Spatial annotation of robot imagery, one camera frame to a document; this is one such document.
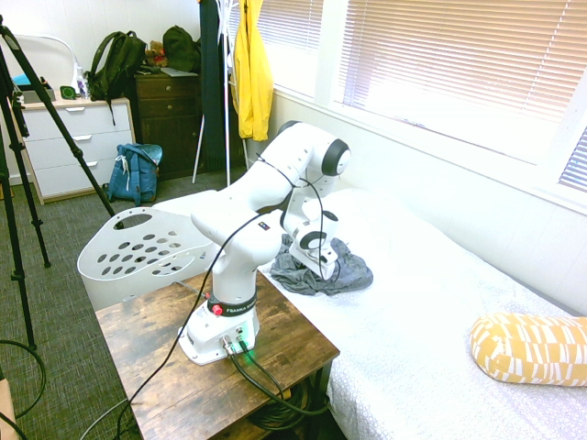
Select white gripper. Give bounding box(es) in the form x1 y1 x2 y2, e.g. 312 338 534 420
288 241 337 282

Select grey garment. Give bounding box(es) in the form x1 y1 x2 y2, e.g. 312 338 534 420
269 232 374 297

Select white perforated laundry basket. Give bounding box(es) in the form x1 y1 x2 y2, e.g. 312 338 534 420
76 206 219 313

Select dark green bag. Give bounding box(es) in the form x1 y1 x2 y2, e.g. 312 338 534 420
161 25 202 73

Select white bed mattress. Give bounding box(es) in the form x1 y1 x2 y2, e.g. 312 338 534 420
150 186 587 440

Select white coat rack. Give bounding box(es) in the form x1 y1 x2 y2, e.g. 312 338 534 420
191 0 252 187

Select rustic wooden side table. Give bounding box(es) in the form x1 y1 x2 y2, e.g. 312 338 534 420
94 269 341 440

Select blue backpack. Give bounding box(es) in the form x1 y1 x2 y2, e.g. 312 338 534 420
106 143 164 207

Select dark wooden dresser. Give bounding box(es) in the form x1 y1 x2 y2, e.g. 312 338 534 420
133 71 205 182

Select yellow hanging jacket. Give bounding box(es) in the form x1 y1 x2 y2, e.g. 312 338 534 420
230 0 275 142

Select navy hanging garment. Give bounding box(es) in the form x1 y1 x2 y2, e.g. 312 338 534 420
198 0 231 171

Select flat grey laptop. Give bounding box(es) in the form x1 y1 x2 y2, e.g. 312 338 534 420
158 66 201 79

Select narrow white window blind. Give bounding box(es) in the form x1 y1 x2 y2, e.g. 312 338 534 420
254 0 325 57

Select yellow white patterned pillow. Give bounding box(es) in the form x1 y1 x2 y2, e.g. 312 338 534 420
468 312 587 389

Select brown teddy bear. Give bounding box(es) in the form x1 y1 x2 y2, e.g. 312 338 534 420
144 39 169 69

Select large white window blind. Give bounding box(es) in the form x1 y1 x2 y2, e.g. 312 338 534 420
338 0 587 126

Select white drawer dresser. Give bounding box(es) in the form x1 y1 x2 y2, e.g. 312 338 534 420
17 96 137 206

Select dark green backpack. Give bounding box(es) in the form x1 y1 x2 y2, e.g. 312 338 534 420
86 30 149 127

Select partly seen window blind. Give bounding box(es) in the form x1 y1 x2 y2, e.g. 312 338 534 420
557 126 587 194

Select white spray bottle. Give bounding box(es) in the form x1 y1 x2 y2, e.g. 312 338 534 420
74 65 91 100

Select grey storage box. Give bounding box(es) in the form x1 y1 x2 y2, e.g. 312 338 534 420
11 72 57 106

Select white arched desk lamp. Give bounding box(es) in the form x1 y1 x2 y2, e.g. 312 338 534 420
13 35 83 93

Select brown cardboard box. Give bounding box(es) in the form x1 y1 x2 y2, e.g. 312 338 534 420
0 378 17 440

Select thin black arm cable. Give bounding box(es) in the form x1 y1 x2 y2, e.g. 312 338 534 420
80 153 343 440

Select thick black base cables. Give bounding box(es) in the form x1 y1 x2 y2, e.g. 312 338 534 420
227 341 332 433

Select grey floor cable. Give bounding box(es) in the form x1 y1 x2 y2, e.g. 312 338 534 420
78 396 134 440

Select black camera tripod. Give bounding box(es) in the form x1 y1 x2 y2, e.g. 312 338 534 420
0 13 116 352

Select black floor cable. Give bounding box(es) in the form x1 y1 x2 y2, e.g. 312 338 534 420
0 337 48 440

